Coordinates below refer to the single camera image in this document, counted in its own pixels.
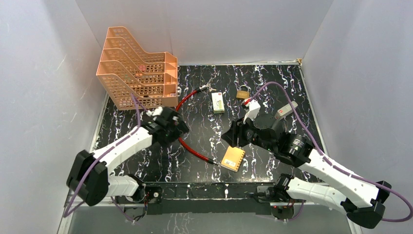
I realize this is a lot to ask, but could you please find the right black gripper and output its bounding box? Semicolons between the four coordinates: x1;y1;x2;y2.
220;113;276;153

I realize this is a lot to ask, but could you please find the brass padlock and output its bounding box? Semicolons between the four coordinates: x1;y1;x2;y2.
236;85;251;100

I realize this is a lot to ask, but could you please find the red cable lock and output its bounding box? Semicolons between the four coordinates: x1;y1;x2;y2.
175;85;218;165

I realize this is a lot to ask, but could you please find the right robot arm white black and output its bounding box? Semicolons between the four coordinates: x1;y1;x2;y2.
221;114;391;229

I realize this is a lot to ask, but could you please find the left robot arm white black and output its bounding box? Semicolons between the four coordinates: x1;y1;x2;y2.
66;107;189;206

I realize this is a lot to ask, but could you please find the orange spiral notebook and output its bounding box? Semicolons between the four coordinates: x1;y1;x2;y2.
220;146;245;172

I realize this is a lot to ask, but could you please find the white green small box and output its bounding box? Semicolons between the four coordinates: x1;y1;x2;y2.
211;92;225;114

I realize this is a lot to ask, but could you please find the orange plastic file rack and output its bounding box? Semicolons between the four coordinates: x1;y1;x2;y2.
96;26;178;110

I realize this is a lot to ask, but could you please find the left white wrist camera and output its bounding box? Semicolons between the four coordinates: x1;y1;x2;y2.
146;107;163;117

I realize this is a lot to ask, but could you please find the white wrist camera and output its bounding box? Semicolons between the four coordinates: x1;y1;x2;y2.
146;107;163;117
243;98;261;123

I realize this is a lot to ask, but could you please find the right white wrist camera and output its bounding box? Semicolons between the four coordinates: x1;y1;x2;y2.
243;98;261;123

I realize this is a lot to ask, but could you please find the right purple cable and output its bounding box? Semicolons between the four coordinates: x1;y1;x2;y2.
248;80;413;223

